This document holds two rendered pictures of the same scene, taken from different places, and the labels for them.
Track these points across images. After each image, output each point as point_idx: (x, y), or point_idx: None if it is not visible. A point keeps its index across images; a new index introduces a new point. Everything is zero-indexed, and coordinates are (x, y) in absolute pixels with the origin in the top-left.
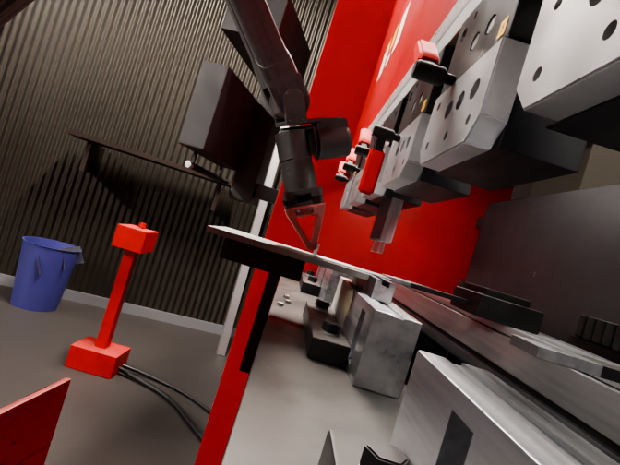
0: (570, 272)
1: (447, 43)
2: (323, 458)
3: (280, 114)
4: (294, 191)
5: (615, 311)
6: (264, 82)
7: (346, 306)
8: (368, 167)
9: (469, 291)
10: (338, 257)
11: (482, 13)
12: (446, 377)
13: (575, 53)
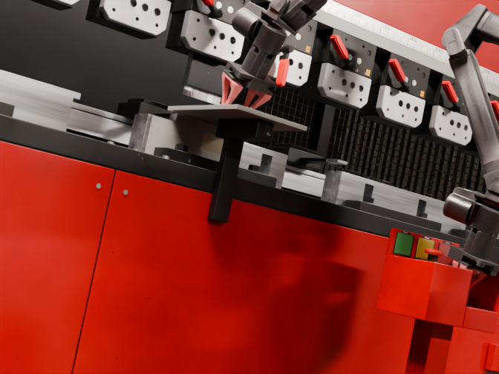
0: (26, 44)
1: (318, 21)
2: (363, 208)
3: (295, 24)
4: (274, 81)
5: (79, 86)
6: (315, 7)
7: (220, 149)
8: (287, 72)
9: (164, 110)
10: None
11: (352, 46)
12: (360, 176)
13: (396, 113)
